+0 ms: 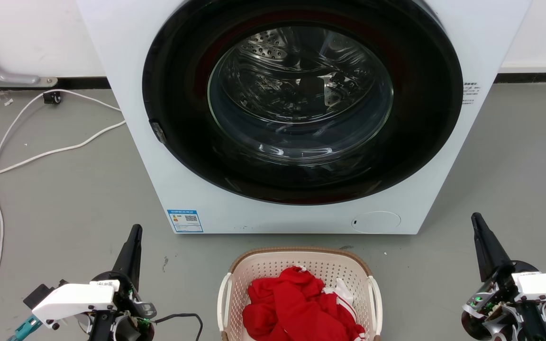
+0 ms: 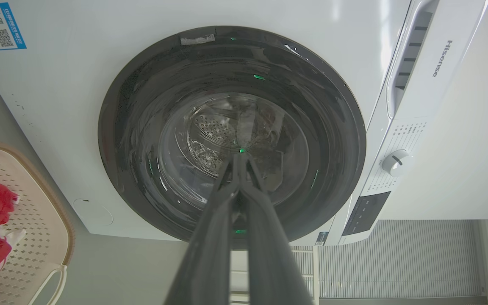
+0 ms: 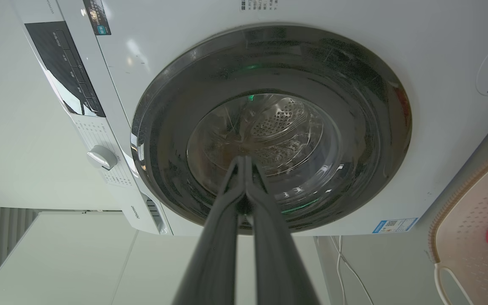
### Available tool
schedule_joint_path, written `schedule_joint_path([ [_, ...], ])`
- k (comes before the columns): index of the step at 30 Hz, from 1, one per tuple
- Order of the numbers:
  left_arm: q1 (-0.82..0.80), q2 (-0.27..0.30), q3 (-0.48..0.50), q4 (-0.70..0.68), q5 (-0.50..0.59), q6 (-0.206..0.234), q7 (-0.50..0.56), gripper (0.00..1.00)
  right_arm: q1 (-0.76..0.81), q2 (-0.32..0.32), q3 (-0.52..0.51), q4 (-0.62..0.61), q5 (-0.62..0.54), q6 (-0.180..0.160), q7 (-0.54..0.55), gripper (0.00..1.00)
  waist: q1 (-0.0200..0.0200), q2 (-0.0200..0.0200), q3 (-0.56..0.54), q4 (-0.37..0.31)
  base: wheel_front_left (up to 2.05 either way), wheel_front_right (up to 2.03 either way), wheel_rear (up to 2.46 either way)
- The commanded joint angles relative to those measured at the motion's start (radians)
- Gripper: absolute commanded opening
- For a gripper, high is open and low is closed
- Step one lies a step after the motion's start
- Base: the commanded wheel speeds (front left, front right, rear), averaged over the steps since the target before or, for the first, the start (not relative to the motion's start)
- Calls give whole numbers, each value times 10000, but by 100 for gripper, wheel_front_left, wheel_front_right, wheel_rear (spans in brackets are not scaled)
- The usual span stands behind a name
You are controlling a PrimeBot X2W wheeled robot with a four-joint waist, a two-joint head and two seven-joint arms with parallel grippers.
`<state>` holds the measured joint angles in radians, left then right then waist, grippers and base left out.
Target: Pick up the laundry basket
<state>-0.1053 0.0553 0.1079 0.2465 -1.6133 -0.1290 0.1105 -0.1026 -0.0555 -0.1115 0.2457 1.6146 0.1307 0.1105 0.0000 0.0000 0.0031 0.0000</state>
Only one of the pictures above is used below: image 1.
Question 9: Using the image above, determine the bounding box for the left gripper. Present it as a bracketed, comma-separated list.
[86, 224, 157, 341]

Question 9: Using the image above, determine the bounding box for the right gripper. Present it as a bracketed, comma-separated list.
[461, 213, 546, 341]

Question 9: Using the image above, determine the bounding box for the beige plastic laundry basket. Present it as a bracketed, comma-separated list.
[217, 246, 383, 341]

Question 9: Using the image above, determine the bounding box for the blue energy label sticker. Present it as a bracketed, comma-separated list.
[167, 209, 204, 233]

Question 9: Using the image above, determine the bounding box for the white front-load washing machine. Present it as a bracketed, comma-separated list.
[75, 0, 533, 236]

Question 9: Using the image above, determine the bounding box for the black box behind left gripper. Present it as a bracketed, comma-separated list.
[23, 280, 68, 309]

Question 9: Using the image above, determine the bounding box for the round white filter cover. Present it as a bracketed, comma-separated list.
[351, 211, 401, 234]

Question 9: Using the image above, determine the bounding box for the white garment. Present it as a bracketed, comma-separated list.
[323, 278, 355, 308]

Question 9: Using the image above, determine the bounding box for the round black glass washer door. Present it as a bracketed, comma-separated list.
[142, 0, 464, 206]

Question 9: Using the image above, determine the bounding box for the small text sticker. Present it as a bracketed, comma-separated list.
[462, 81, 482, 106]

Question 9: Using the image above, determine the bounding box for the red garment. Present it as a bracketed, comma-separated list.
[242, 266, 366, 341]

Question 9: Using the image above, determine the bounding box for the steel washer drum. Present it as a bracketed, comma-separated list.
[208, 26, 394, 166]

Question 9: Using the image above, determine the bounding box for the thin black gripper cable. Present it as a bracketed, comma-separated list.
[153, 313, 204, 341]

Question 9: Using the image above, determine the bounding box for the thick white cable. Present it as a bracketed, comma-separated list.
[0, 120, 127, 184]

